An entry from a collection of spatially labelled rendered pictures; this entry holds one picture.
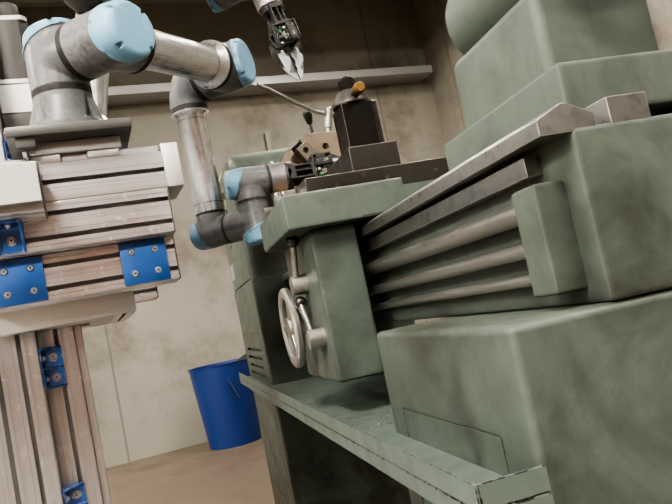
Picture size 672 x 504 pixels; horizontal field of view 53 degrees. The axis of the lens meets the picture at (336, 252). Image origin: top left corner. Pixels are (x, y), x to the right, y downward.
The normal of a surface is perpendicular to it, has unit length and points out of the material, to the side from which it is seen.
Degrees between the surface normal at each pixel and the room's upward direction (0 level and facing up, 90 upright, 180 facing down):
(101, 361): 90
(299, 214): 90
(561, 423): 90
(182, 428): 90
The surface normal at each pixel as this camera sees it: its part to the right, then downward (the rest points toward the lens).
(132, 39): 0.83, -0.20
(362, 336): 0.23, -0.13
